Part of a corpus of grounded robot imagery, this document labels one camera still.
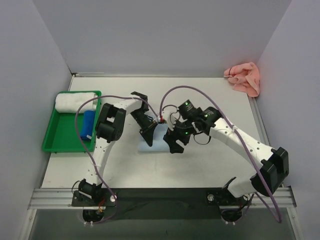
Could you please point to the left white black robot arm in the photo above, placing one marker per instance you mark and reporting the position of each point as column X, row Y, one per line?
column 109, row 128

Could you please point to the rolled dark blue towel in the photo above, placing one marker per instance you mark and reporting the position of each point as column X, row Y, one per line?
column 87, row 125

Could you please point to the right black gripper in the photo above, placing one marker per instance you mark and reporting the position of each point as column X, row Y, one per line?
column 175, row 136

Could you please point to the pink towel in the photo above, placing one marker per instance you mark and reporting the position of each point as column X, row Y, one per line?
column 244, row 78

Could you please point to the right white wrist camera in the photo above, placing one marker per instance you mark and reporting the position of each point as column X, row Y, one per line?
column 169, row 118

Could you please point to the rolled white towel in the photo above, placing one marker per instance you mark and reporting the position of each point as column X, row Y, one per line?
column 70, row 102

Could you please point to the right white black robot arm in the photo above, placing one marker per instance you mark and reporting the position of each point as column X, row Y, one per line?
column 271, row 165

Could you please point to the light blue towel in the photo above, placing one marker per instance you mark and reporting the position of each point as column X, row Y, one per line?
column 158, row 144

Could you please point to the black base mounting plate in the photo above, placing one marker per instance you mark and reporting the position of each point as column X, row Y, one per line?
column 160, row 204

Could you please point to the aluminium front rail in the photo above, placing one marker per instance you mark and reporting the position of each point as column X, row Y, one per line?
column 61, row 198

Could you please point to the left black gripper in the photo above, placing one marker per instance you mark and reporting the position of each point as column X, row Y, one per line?
column 149, row 127

